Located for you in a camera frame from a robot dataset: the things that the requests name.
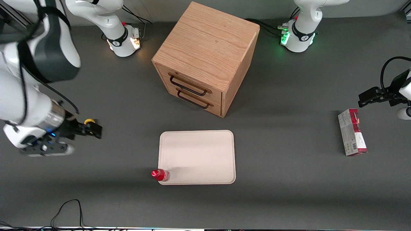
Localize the red and white carton box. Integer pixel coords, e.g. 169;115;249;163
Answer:
338;108;368;157

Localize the wooden drawer cabinet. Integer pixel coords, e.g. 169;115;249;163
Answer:
152;2;260;118

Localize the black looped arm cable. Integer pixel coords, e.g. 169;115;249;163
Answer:
380;56;411;94

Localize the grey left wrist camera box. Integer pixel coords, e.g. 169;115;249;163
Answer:
397;107;411;121

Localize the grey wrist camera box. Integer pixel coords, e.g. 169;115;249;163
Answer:
397;107;411;121
20;142;75;158

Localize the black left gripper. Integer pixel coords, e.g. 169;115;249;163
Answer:
358;71;410;108

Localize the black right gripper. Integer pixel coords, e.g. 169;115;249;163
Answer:
59;117;103;143

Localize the thin black table cable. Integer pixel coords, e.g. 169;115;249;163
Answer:
0;199;97;231

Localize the red coke bottle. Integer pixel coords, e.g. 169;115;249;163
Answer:
151;169;171;182

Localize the black base cable bundle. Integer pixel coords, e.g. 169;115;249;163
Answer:
121;4;153;41
245;18;290;37

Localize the black metal drawer handle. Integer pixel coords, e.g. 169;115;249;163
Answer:
168;73;212;97
176;88;214;109

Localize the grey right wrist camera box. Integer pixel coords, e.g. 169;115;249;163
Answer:
20;142;75;158

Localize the white rectangular tray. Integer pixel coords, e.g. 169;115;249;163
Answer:
158;130;236;185

